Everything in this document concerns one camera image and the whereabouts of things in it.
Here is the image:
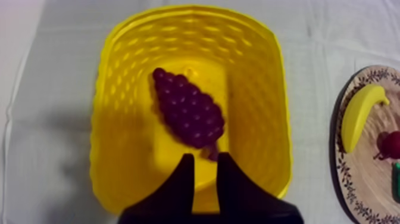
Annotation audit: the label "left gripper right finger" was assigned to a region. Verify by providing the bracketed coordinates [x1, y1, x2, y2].
[204, 151, 305, 224]

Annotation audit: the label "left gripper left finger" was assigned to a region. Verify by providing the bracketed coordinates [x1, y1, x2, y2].
[117, 153, 195, 224]

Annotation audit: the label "purple toy grapes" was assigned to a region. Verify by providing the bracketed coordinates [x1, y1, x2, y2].
[151, 67, 226, 163]

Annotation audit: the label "yellow plastic basket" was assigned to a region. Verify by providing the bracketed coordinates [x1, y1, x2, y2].
[89, 4, 293, 216]

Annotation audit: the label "round wooden board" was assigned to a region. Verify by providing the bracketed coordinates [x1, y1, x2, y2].
[329, 64, 400, 224]

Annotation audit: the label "yellow toy banana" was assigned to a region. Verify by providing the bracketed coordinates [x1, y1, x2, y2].
[340, 83, 390, 154]

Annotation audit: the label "green toy pear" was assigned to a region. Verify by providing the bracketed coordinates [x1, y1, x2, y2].
[392, 161, 400, 204]

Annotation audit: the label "small red fruit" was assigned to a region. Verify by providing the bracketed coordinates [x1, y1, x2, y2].
[373, 130, 400, 161]

